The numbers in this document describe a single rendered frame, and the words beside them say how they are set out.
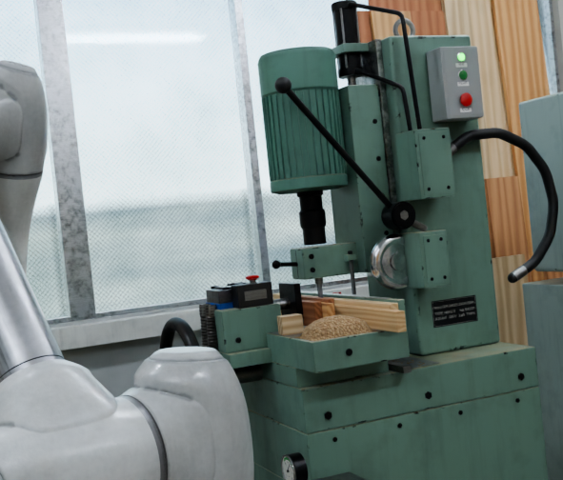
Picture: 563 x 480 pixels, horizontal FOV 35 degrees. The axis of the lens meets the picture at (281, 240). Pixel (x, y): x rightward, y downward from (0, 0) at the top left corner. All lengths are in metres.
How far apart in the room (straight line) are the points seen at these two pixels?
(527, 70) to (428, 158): 2.03
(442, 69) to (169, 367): 1.06
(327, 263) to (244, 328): 0.25
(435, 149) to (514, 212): 1.77
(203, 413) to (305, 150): 0.87
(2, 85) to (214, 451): 0.68
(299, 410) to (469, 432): 0.39
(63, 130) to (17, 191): 1.69
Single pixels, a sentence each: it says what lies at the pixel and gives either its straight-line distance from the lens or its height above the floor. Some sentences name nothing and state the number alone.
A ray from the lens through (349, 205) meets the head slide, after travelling 2.04.
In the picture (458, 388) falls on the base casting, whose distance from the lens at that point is 1.97.
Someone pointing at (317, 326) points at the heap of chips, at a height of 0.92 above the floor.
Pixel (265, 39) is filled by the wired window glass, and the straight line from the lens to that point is 3.57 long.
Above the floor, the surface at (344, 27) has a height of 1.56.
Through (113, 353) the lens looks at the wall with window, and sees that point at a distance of 3.23.
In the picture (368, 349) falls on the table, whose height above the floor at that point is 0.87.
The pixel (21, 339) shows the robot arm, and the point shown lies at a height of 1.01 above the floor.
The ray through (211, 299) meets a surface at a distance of 1.96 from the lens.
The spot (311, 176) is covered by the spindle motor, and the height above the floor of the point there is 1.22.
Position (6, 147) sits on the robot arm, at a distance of 1.52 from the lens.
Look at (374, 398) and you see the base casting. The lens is 1.86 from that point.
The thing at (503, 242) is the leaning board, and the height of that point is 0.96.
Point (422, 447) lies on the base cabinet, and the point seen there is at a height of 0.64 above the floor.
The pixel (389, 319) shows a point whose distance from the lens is 1.75.
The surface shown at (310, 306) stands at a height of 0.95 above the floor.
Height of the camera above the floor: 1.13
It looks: 1 degrees down
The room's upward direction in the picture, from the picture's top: 6 degrees counter-clockwise
